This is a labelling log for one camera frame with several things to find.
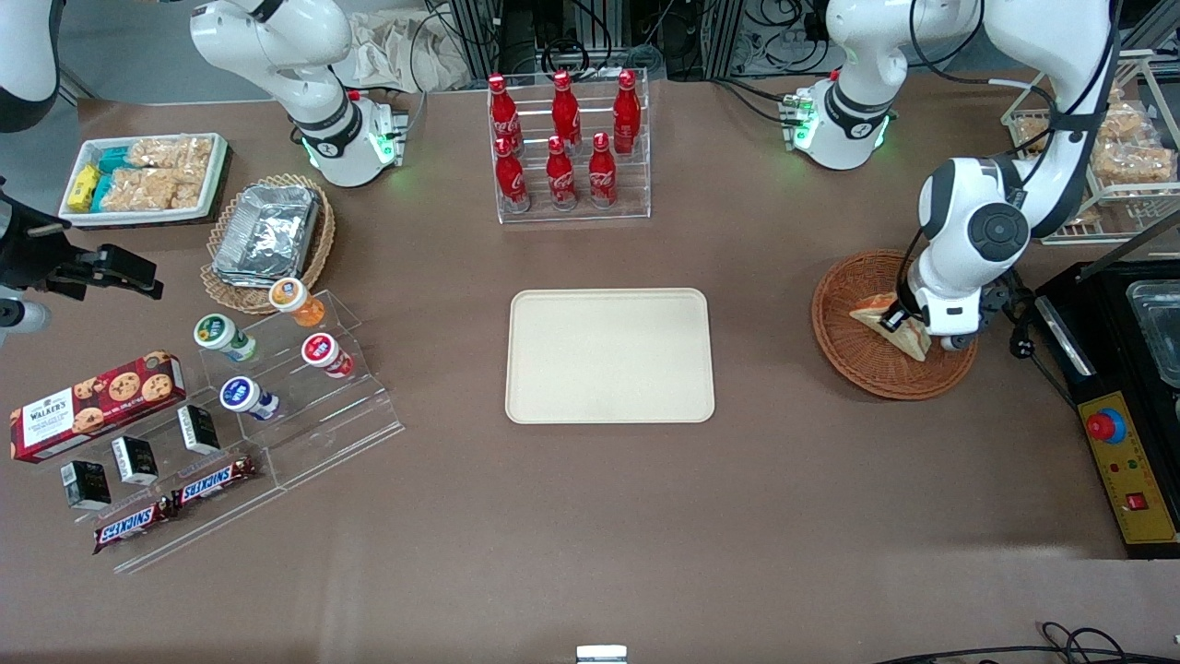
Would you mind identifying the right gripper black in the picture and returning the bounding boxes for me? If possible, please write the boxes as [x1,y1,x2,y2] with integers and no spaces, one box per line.
[0,180,166,338]

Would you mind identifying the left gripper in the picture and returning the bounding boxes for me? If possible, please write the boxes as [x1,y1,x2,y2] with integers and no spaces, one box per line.
[880,267,989,353]

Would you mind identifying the triangular sandwich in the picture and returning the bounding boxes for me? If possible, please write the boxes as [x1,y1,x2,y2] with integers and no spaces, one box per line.
[848,292,932,362]

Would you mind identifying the brown wicker basket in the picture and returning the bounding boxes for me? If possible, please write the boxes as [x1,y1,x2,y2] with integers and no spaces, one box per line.
[811,250,980,401]

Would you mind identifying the white rectangular snack tray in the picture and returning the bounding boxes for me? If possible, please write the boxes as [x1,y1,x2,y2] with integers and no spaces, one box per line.
[59,133,230,228]

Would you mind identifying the light wicker basket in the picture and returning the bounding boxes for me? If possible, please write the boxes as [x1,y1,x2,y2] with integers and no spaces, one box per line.
[201,173,336,315]

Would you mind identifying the beige plastic tray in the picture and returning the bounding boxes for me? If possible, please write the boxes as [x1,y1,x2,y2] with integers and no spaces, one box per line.
[505,288,716,425]

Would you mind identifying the rice cracker pack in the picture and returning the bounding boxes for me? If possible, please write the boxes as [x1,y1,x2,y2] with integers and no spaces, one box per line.
[128,136,215,172]
[100,167,207,212]

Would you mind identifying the yellow snack pack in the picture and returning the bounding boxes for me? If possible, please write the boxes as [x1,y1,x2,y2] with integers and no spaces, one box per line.
[68,163,101,212]

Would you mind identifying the green lid yogurt cup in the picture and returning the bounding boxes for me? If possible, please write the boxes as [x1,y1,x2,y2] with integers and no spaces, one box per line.
[194,314,260,363]

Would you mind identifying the red Walkers cookie box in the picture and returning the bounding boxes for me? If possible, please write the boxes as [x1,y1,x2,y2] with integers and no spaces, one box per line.
[9,350,187,464]

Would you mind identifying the stacked aluminium foil containers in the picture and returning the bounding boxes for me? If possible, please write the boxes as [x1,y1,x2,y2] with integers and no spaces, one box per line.
[212,184,322,288]

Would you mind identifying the orange lid yogurt cup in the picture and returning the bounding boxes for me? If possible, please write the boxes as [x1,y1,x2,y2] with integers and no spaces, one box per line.
[269,278,327,329]

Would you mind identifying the blue lid yogurt cup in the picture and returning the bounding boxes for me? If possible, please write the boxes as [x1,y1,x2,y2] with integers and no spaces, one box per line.
[219,376,280,422]

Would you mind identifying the small black box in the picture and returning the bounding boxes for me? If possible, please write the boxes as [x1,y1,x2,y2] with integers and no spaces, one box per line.
[111,435,160,487]
[177,404,223,457]
[61,459,112,512]

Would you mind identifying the red lid yogurt cup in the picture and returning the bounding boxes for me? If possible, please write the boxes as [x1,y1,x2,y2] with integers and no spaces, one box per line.
[301,333,356,380]

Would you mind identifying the black control box yellow panel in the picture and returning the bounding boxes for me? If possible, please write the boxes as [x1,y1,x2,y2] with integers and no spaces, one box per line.
[1034,261,1180,561]

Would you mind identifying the Snickers chocolate bar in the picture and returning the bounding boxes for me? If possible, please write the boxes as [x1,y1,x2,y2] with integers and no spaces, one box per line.
[171,454,260,509]
[92,498,177,555]

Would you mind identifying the red emergency stop button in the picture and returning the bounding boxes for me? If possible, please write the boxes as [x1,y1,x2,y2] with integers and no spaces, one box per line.
[1085,407,1128,446]

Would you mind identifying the thin black bar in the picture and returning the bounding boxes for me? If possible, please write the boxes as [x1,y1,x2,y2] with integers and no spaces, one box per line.
[1077,212,1180,282]

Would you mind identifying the clear acrylic stepped stand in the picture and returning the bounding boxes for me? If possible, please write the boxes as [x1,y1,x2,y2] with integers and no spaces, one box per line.
[196,289,407,491]
[23,404,289,575]

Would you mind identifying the clear plastic container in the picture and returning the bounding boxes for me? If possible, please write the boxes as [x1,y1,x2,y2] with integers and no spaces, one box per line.
[1126,280,1180,389]

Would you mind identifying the clear acrylic bottle rack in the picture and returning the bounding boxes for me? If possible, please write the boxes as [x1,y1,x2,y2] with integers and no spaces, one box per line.
[488,68,652,225]

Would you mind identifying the red cola bottle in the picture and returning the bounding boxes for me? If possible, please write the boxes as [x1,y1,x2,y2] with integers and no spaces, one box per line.
[488,74,523,154]
[588,132,618,209]
[613,69,643,154]
[494,136,532,214]
[546,136,579,212]
[551,70,583,154]

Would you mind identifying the crumpled beige cloth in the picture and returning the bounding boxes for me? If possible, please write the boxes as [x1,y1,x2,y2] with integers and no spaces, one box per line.
[330,8,473,94]

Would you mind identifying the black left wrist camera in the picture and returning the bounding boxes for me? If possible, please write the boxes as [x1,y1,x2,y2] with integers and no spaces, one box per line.
[979,272,1021,329]

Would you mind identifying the black power cable with plug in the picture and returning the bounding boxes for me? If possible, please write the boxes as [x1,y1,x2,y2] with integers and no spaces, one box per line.
[1000,269,1081,409]

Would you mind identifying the white wire rack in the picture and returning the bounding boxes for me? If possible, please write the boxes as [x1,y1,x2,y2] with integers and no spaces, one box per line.
[1001,52,1180,245]

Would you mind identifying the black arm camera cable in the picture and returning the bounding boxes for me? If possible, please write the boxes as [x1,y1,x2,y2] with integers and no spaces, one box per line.
[908,0,1122,190]

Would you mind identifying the black floor cable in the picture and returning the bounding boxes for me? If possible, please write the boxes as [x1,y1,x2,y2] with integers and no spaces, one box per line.
[871,621,1180,664]

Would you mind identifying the aluminium frame structure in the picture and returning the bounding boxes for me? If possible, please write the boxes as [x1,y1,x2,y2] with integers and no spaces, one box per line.
[448,0,749,83]

